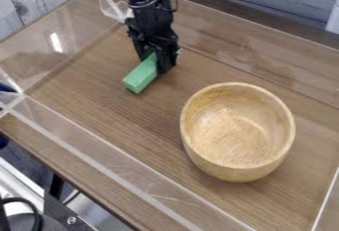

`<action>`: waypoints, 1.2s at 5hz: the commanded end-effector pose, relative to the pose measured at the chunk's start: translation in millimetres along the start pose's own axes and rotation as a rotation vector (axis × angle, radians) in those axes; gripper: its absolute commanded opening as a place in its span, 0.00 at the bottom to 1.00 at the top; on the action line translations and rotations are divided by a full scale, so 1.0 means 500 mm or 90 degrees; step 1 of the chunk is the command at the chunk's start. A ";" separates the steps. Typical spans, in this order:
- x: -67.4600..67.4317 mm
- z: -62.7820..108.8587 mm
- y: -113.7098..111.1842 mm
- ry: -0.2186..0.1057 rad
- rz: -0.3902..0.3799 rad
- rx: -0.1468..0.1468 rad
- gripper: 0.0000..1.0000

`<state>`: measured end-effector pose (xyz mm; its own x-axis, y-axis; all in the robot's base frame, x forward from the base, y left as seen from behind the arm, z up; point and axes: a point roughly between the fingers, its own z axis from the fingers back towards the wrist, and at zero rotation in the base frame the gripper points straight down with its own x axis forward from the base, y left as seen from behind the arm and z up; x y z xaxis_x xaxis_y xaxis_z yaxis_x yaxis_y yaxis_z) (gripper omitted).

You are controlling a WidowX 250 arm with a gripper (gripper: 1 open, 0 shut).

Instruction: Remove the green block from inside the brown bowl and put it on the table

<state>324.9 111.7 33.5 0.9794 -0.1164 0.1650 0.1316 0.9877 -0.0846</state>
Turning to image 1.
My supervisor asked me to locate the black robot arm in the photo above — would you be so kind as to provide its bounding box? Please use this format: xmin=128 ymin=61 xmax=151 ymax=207
xmin=124 ymin=0 xmax=180 ymax=74

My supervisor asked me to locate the black cable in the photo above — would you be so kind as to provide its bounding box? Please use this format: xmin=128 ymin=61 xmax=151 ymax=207
xmin=0 ymin=196 xmax=45 ymax=231

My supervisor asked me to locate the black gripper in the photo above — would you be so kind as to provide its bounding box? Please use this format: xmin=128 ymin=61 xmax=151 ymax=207
xmin=125 ymin=0 xmax=179 ymax=74

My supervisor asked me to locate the black table leg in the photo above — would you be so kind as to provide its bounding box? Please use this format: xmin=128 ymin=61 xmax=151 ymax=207
xmin=49 ymin=174 xmax=65 ymax=200

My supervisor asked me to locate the black metal bracket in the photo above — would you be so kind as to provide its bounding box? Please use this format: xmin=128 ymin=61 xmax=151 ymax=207
xmin=43 ymin=192 xmax=97 ymax=231

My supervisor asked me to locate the clear acrylic tray wall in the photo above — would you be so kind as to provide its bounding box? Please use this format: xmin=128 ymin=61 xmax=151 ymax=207
xmin=0 ymin=0 xmax=339 ymax=231

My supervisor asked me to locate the green rectangular block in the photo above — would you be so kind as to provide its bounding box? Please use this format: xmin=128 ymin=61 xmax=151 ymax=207
xmin=123 ymin=53 xmax=157 ymax=94

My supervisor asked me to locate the clear acrylic corner bracket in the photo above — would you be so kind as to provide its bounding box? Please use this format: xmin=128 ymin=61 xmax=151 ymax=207
xmin=99 ymin=0 xmax=133 ymax=24

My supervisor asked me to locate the brown wooden bowl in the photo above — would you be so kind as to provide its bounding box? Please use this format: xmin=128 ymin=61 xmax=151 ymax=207
xmin=180 ymin=82 xmax=296 ymax=182

